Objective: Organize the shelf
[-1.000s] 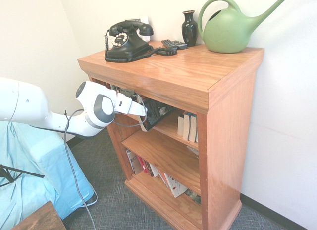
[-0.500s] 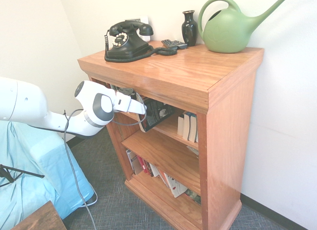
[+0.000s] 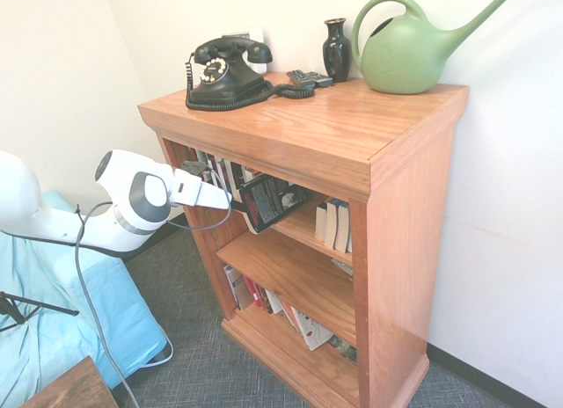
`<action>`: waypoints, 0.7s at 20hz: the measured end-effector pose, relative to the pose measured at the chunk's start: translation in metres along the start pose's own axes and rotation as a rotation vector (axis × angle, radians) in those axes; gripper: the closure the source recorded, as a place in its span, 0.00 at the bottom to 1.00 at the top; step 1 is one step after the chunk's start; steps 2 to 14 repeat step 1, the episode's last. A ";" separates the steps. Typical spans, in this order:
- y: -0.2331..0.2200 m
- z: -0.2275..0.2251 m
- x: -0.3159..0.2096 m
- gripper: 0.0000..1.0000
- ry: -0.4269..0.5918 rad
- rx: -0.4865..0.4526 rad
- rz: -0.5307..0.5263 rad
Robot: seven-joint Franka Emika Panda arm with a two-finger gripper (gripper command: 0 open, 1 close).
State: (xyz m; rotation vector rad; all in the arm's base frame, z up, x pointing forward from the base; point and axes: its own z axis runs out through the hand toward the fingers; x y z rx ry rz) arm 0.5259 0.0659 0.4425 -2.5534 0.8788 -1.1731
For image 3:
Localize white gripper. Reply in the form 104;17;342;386
170;168;248;216

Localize black paperback book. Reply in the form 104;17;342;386
238;174;311;236

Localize black spine book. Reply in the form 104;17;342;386
205;153;224;192
228;161;254;202

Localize white blue red book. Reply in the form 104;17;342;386
215;157;235;197

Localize white grey cover book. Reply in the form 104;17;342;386
222;263;255;312

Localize cream page edge book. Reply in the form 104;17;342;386
313;200;329;243

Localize blue top paperback book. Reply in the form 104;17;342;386
336;202;354;254
324;197;340;251

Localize dark brown spine book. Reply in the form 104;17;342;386
254;283;274;315

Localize plain white book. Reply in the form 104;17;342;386
263;288;283;316

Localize orange spine book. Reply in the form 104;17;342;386
279;299;301;335

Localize flat lying paper booklet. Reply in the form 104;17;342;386
331;258;355;281

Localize black rotary telephone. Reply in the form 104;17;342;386
184;36;316;113

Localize black remote control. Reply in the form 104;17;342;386
286;69;316;86
305;71;334;90

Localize white book red marks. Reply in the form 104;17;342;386
289;306;335;352

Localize wooden bookshelf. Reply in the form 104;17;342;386
137;71;471;408

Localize dark green flat book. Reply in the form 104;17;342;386
326;334;359;366

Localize black glossy vase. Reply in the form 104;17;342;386
322;17;353;84

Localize light blue cloth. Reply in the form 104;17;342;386
0;189;173;408

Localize green plastic watering can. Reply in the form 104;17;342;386
350;0;536;96

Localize black tripod stand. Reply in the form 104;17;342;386
0;291;81;334

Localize dark wooden table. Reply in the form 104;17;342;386
19;355;121;408

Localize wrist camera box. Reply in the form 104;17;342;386
180;160;208;181

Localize white floor cable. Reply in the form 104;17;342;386
140;335;174;368

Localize white wall plate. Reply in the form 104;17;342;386
221;26;267;75

